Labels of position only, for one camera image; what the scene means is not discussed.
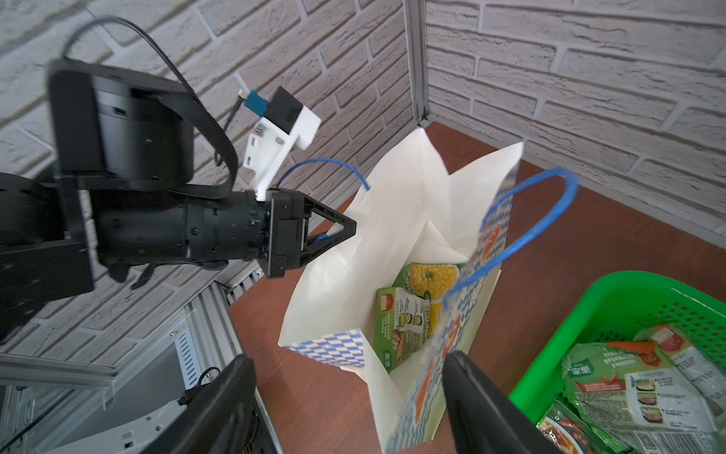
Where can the yellow corn packet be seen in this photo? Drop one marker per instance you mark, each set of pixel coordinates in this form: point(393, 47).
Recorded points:
point(430, 282)

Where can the green condiment packet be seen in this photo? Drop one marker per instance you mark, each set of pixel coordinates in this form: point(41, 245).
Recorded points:
point(632, 394)
point(401, 325)

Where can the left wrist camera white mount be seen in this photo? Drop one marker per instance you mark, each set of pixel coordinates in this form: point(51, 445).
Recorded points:
point(284, 124)

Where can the green condiment packet top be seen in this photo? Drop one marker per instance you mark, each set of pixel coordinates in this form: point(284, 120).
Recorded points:
point(632, 394)

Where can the white blue checkered paper bag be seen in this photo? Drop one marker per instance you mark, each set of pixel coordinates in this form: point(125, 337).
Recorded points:
point(412, 209)

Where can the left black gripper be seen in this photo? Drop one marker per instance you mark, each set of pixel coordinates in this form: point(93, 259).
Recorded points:
point(289, 246)

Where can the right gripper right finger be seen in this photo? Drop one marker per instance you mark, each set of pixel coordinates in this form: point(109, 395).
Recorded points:
point(482, 419)

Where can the brown food packet in basket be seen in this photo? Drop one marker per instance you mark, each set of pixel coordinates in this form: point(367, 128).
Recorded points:
point(571, 434)

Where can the green plastic basket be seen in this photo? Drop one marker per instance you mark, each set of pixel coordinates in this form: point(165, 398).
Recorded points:
point(685, 324)

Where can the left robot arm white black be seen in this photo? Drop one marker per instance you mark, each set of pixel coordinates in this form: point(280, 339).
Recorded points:
point(144, 177)

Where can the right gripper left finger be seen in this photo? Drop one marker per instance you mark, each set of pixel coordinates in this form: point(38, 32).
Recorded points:
point(219, 419)

